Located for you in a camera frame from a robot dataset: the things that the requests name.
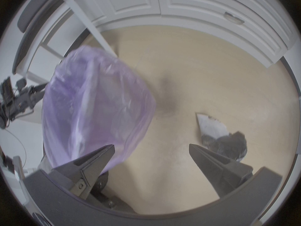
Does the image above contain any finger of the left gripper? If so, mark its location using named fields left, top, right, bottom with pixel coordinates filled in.
left=28, top=83, right=48, bottom=95

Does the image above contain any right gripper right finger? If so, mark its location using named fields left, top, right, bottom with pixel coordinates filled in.
left=189, top=144, right=254, bottom=199

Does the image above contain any black plastic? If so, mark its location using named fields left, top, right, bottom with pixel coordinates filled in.
left=205, top=131, right=248, bottom=162

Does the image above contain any purple plastic bag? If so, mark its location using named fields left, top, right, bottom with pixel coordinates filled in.
left=41, top=45, right=157, bottom=171

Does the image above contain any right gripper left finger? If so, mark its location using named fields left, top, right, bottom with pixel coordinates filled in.
left=50, top=145, right=115, bottom=200

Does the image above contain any white wardrobe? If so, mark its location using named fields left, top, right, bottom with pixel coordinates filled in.
left=68, top=0, right=295, bottom=68

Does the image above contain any grey and white chair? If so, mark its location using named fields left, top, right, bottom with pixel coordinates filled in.
left=12, top=0, right=118, bottom=89

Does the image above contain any white paper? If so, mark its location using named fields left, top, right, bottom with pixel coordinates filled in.
left=196, top=113, right=230, bottom=148

